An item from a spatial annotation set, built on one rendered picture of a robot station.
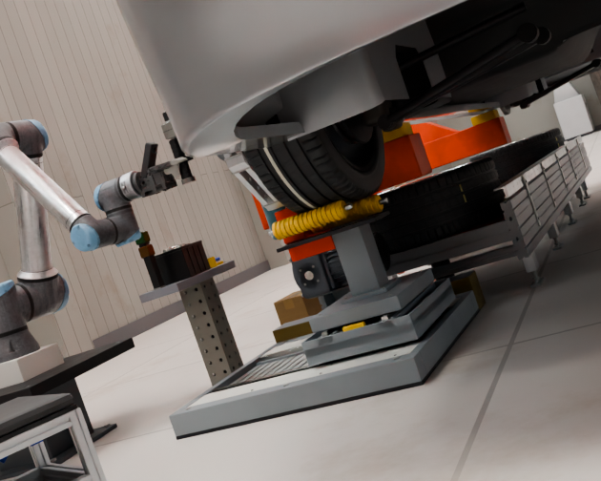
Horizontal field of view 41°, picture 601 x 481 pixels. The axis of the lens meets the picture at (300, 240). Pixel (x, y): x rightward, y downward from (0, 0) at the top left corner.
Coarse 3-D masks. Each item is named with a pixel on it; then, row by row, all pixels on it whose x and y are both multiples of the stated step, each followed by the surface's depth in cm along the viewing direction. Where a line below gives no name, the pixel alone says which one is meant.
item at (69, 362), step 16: (96, 352) 299; (112, 352) 300; (64, 368) 280; (80, 368) 282; (16, 384) 284; (32, 384) 265; (48, 384) 266; (64, 384) 298; (0, 400) 263; (80, 400) 303; (64, 432) 290; (96, 432) 302; (48, 448) 282; (64, 448) 288; (0, 464) 291; (16, 464) 288; (32, 464) 284
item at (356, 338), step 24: (432, 288) 274; (408, 312) 247; (432, 312) 250; (312, 336) 253; (336, 336) 242; (360, 336) 239; (384, 336) 235; (408, 336) 233; (312, 360) 246; (336, 360) 248
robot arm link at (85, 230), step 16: (0, 128) 281; (0, 144) 276; (16, 144) 281; (0, 160) 276; (16, 160) 273; (16, 176) 272; (32, 176) 270; (32, 192) 269; (48, 192) 266; (64, 192) 268; (48, 208) 266; (64, 208) 263; (80, 208) 264; (64, 224) 263; (80, 224) 257; (96, 224) 260; (112, 224) 264; (80, 240) 258; (96, 240) 258; (112, 240) 264
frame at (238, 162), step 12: (228, 156) 242; (240, 156) 240; (240, 168) 242; (252, 168) 243; (240, 180) 247; (252, 180) 250; (252, 192) 251; (264, 192) 255; (264, 204) 255; (276, 204) 255
